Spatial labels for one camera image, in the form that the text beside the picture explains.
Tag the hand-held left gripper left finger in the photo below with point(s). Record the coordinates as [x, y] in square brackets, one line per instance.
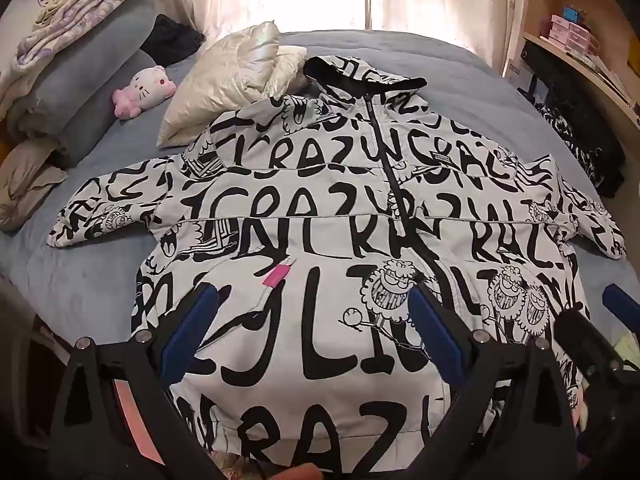
[190, 330]

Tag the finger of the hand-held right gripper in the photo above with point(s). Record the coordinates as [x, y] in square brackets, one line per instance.
[620, 302]
[585, 335]

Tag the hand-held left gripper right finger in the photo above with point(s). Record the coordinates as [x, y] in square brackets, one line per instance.
[435, 330]

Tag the white black printed hooded jacket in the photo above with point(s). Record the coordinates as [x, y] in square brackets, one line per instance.
[300, 200]

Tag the light green cloth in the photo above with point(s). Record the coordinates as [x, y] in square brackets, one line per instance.
[627, 350]

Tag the blue bed blanket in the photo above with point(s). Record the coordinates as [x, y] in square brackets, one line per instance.
[90, 270]

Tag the black white patterned cloth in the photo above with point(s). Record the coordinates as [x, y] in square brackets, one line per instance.
[565, 130]

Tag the beige crumpled cloth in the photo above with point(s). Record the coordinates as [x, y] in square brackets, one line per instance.
[25, 185]

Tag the pile of papers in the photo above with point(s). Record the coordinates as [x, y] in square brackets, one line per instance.
[607, 75]

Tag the black printed garment by shelf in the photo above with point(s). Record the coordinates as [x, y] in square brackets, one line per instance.
[565, 75]

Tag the pink white cat plush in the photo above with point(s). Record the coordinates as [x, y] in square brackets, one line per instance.
[147, 85]

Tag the shiny cream puffer jacket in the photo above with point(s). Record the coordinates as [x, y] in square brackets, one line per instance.
[220, 80]

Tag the white labelled box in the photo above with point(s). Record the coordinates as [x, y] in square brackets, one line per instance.
[514, 71]

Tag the stack of pink boxes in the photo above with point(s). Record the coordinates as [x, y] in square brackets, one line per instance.
[567, 32]

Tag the grey blue pillows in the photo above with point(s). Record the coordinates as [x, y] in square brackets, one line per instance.
[85, 75]

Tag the black crumpled cloth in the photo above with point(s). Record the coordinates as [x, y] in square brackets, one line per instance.
[172, 40]

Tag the small blue box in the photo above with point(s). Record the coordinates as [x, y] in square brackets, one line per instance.
[570, 12]

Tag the purple floral blanket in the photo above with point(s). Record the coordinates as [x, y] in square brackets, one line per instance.
[75, 15]

